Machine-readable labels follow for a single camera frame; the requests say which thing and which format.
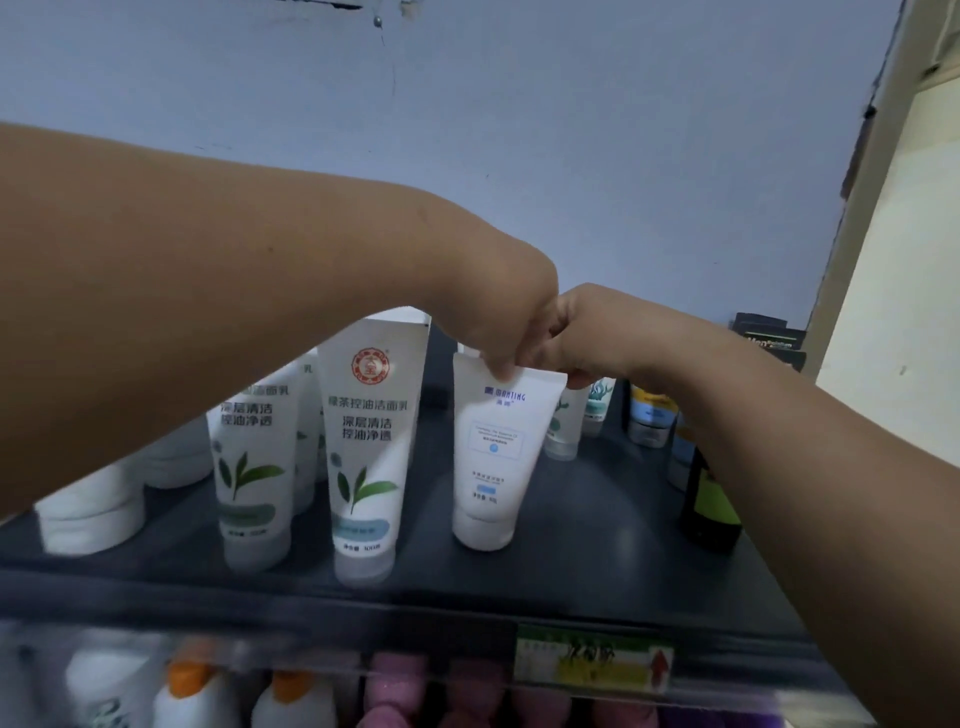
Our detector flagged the person's right hand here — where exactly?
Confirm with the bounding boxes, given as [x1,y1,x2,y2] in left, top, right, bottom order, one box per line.
[523,282,723,400]

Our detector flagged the person's left hand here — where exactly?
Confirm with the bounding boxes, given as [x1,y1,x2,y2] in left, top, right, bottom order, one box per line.
[416,193,562,385]

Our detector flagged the row of green-leaf tubes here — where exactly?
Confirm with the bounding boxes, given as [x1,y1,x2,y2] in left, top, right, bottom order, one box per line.
[206,305,433,588]

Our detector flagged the dark grey shelf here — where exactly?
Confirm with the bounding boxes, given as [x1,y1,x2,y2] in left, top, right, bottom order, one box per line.
[0,322,879,728]

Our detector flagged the rows of plain white tubes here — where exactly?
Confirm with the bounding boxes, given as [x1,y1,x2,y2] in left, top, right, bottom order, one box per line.
[33,416,215,558]

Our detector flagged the person's left forearm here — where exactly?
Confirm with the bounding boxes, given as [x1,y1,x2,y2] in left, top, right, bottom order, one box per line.
[0,123,451,519]

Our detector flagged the person's right forearm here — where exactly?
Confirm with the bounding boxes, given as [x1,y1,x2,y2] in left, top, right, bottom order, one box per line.
[674,329,960,728]

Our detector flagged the white board panel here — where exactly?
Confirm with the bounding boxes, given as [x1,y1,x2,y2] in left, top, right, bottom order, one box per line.
[815,74,960,466]

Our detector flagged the green yellow price tag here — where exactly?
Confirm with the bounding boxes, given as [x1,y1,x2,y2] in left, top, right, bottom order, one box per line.
[513,623,676,695]

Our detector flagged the white cleaner bottle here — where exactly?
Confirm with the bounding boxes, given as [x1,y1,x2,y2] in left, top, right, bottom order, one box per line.
[63,648,166,728]

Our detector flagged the wooden door frame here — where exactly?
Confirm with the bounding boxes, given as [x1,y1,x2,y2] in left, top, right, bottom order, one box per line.
[798,0,960,376]

